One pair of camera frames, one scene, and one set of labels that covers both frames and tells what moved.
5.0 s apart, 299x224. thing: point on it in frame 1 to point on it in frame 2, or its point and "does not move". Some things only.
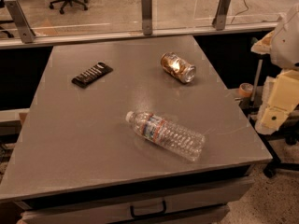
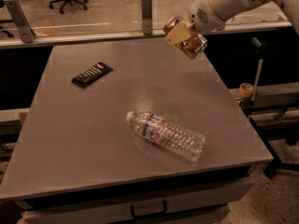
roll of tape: [246, 90] does not move
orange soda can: [177, 67] to [188, 41]
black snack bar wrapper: [92, 75] does not move
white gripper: [287, 44] to [202, 13]
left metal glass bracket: [25, 31] does not move
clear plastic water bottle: [184, 143] does not move
